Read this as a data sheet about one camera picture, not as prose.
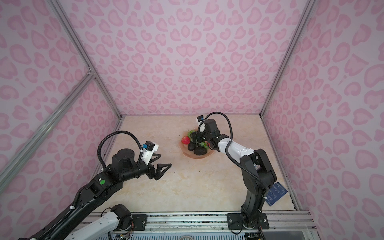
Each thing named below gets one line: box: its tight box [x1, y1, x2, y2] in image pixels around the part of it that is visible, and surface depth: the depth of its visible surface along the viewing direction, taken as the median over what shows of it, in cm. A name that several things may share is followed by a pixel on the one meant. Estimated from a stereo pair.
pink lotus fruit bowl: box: [179, 132, 214, 159], surface depth 97 cm
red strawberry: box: [181, 135, 191, 145], surface depth 99 cm
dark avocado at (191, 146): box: [188, 140, 197, 151], surface depth 98 cm
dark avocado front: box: [193, 147, 208, 156], surface depth 97 cm
